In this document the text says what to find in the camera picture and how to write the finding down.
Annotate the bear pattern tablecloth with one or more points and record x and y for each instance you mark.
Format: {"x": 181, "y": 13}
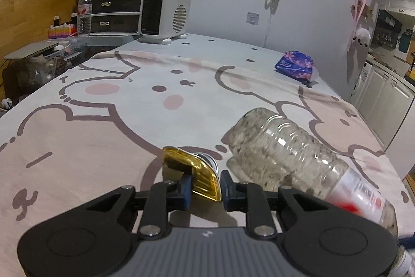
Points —
{"x": 103, "y": 124}

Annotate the gold foil wrapper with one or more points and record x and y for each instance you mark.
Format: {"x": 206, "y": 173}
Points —
{"x": 201, "y": 167}

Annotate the white kitchen cabinet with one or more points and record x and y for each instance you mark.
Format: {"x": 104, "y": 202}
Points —
{"x": 383, "y": 99}

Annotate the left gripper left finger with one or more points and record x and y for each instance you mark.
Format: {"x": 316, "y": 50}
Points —
{"x": 156, "y": 204}

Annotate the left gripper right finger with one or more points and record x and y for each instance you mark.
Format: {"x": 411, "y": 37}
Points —
{"x": 254, "y": 202}

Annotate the clear plastic bottle white cap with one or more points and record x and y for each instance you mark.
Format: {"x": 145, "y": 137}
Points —
{"x": 271, "y": 150}

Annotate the purple tissue pack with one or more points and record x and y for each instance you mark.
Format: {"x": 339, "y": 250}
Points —
{"x": 296, "y": 65}

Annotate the grey laptop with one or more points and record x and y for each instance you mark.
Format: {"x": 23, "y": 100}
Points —
{"x": 31, "y": 50}

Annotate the white wall switch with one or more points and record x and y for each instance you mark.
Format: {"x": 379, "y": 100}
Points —
{"x": 253, "y": 18}

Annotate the upright water bottle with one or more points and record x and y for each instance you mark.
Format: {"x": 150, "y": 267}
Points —
{"x": 84, "y": 17}

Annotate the white three-drawer organizer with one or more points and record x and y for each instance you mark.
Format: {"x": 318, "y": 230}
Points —
{"x": 116, "y": 17}

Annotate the white space heater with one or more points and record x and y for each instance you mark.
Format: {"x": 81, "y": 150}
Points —
{"x": 163, "y": 21}

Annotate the colourful small box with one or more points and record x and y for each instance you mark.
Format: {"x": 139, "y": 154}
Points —
{"x": 60, "y": 30}

